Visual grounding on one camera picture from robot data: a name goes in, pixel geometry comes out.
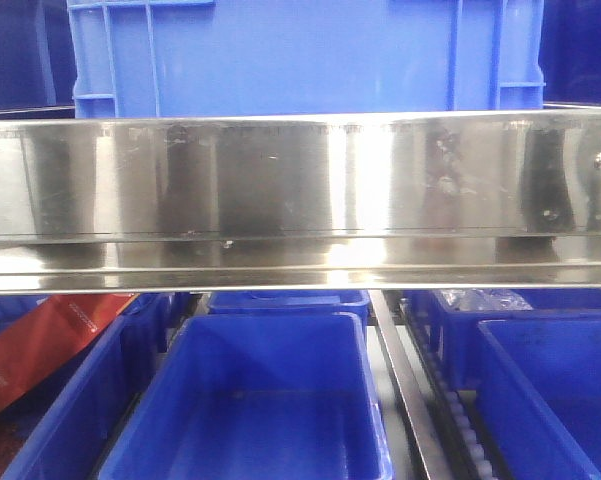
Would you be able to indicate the large blue crate upper shelf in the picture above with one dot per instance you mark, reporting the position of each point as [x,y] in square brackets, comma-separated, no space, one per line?
[244,58]

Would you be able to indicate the blue bin centre rear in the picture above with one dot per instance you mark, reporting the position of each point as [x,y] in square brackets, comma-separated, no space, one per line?
[291,302]

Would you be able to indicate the blue bin centre front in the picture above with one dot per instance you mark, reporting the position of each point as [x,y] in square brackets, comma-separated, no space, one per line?
[258,397]

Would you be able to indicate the clear plastic bag in bin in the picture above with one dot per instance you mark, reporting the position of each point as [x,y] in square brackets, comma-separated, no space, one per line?
[484,300]

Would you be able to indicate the steel roller track divider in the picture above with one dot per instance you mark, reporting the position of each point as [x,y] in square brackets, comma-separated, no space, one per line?
[431,433]

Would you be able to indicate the red flat package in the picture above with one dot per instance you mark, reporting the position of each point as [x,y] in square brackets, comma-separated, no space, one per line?
[43,340]

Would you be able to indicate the blue bin right front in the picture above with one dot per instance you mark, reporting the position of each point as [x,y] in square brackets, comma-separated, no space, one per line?
[540,395]

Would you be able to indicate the blue bin left front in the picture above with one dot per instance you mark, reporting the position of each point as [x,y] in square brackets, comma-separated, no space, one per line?
[60,429]

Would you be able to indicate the dark blue crate upper left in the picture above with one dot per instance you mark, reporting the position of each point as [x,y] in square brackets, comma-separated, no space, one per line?
[37,65]

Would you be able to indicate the dark blue crate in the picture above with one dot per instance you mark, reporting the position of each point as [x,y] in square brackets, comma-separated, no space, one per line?
[570,52]
[37,65]

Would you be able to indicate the dark blue crate upper right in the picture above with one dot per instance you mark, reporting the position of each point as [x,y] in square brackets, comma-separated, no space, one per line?
[570,52]

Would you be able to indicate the stainless steel shelf rail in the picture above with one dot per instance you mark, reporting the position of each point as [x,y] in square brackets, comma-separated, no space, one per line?
[451,199]

